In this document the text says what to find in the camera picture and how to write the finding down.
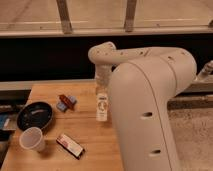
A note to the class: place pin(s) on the left metal window post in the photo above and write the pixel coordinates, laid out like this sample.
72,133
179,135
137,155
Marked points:
64,16

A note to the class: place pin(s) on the blue object beside table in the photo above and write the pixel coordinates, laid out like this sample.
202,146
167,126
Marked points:
4,121

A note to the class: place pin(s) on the red and white snack box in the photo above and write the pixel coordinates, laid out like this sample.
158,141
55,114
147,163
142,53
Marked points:
70,145

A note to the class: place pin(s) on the white bottle with label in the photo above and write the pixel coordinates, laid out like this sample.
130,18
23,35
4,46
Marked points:
101,105

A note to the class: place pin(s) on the white paper cup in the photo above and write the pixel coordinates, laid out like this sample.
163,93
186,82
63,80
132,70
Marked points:
32,139

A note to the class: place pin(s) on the right metal window post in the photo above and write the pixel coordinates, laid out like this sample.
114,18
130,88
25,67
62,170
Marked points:
130,15

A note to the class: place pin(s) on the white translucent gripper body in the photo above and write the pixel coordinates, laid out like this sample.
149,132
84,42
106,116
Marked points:
102,76

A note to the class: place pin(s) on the metal window post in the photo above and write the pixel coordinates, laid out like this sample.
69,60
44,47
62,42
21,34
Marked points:
64,16
130,15

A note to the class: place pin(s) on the red snack packet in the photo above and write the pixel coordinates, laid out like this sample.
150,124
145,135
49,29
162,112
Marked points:
66,101

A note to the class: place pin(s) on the black round bowl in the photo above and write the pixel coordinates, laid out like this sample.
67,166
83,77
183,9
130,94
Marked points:
37,114

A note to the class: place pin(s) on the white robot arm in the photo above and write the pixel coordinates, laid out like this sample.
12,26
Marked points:
139,83

